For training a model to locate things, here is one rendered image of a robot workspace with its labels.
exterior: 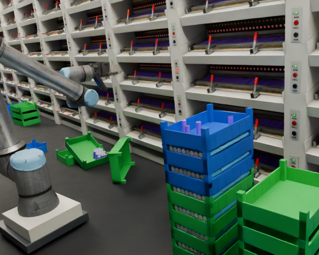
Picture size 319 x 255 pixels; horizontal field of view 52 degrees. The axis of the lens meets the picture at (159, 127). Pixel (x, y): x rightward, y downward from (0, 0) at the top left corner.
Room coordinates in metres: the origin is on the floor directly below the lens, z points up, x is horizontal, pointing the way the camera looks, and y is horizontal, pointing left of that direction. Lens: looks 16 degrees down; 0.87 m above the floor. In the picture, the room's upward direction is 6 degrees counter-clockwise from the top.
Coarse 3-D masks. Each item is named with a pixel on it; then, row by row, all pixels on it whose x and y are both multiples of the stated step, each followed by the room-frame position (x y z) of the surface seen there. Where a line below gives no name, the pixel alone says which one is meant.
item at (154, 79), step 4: (128, 76) 2.36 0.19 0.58; (132, 76) 2.32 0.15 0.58; (136, 76) 2.28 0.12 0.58; (140, 76) 2.25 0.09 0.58; (144, 76) 2.22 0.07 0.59; (148, 76) 2.19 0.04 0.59; (144, 80) 2.18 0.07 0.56; (148, 80) 2.18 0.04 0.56; (152, 80) 2.12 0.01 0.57; (156, 80) 2.10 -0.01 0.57; (160, 80) 2.07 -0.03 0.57; (168, 80) 2.00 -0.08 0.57; (172, 80) 1.97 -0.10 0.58
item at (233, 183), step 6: (246, 174) 1.17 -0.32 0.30; (234, 180) 1.12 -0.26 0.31; (240, 180) 1.15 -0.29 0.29; (174, 186) 1.12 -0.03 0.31; (228, 186) 1.08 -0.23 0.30; (180, 192) 1.09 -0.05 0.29; (186, 192) 1.07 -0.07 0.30; (192, 192) 1.06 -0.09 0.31; (222, 192) 1.05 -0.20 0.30; (198, 198) 1.03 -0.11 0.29; (204, 198) 1.02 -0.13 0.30
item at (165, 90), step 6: (126, 72) 2.39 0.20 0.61; (132, 72) 2.42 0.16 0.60; (120, 78) 2.36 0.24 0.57; (126, 78) 2.37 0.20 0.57; (120, 84) 2.34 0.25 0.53; (126, 84) 2.27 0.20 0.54; (132, 84) 2.22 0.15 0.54; (138, 84) 2.18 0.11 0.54; (144, 84) 2.13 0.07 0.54; (150, 84) 2.09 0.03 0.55; (132, 90) 2.24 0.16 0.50; (138, 90) 2.17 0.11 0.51; (144, 90) 2.11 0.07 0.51; (150, 90) 2.05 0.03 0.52; (156, 90) 2.00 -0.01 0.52; (162, 90) 1.95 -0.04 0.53; (168, 90) 1.90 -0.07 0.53
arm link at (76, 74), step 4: (64, 68) 1.79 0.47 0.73; (68, 68) 1.80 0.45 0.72; (72, 68) 1.81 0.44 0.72; (76, 68) 1.82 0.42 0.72; (80, 68) 1.83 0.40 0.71; (60, 72) 1.81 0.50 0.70; (64, 72) 1.77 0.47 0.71; (68, 72) 1.78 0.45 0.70; (72, 72) 1.79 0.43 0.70; (76, 72) 1.80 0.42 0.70; (80, 72) 1.81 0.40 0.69; (84, 72) 1.83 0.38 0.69; (68, 76) 1.77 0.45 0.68; (72, 76) 1.78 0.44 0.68; (76, 76) 1.80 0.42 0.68; (80, 76) 1.81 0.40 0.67; (84, 76) 1.82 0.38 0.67; (76, 80) 1.79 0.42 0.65; (80, 80) 1.82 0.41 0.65; (84, 80) 1.84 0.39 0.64
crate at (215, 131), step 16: (208, 112) 1.32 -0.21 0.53; (224, 112) 1.28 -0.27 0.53; (176, 128) 1.18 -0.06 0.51; (192, 128) 1.25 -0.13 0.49; (208, 128) 1.00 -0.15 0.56; (224, 128) 1.06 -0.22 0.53; (240, 128) 1.13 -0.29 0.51; (176, 144) 1.08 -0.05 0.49; (192, 144) 1.03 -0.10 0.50; (208, 144) 0.99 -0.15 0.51
